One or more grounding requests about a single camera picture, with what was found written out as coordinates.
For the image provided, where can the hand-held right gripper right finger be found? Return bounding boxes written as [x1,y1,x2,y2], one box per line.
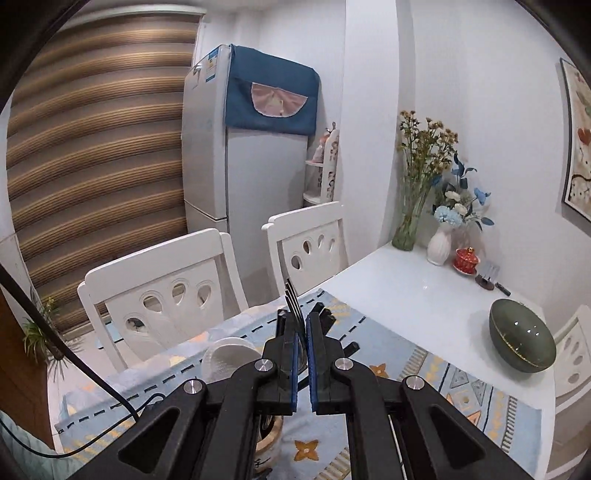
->
[308,302,527,480]

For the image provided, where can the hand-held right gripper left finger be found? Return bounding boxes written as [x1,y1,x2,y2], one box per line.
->
[78,302,301,480]

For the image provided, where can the white rice paddle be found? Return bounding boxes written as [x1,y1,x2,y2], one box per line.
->
[203,337,262,384]

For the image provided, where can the metal fork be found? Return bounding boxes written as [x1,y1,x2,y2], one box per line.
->
[281,277,311,376]

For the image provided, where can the bamboo utensil holder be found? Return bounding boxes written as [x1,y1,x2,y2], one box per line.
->
[252,401,284,476]

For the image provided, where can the blue patterned table runner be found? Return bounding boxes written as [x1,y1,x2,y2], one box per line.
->
[55,288,543,480]

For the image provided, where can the white dining chair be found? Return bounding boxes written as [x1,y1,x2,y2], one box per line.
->
[261,200,350,296]
[78,228,250,374]
[551,305,591,480]

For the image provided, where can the clear glass vase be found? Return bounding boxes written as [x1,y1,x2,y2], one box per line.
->
[392,185,428,252]

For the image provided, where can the white ribbed vase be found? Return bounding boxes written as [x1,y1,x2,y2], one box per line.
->
[427,224,453,266]

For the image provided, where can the red lidded teacup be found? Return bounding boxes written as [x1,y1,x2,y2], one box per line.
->
[452,247,481,277]

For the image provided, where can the white refrigerator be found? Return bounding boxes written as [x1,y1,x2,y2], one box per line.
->
[181,45,321,287]

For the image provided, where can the white corner shelf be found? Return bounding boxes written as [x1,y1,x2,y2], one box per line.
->
[302,122,341,208]

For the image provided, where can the phone stand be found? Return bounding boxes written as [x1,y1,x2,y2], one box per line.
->
[475,262,500,291]

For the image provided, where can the dark green oval bowl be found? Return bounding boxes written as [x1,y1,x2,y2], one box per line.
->
[489,298,557,374]

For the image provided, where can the blue artificial flowers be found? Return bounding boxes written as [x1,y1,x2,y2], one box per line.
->
[433,154,495,232]

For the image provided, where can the dried yellow flowers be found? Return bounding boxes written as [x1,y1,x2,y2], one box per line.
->
[397,110,459,204]

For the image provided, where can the green potted plant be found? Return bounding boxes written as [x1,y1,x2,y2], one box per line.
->
[21,295,70,381]

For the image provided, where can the brown wooden cabinet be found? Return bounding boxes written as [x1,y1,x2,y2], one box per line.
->
[0,295,54,446]

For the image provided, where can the brown striped window blind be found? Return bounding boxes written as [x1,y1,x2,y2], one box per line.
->
[7,14,206,333]

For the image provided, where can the light green quilt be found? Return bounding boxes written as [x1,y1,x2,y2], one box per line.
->
[0,411,58,480]

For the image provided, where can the thin black cable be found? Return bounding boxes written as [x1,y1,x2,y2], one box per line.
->
[0,394,164,459]

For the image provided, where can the thick black cable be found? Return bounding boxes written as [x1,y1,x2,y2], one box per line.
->
[0,267,139,418]

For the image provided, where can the framed wall picture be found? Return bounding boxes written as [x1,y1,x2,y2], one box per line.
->
[560,58,591,217]

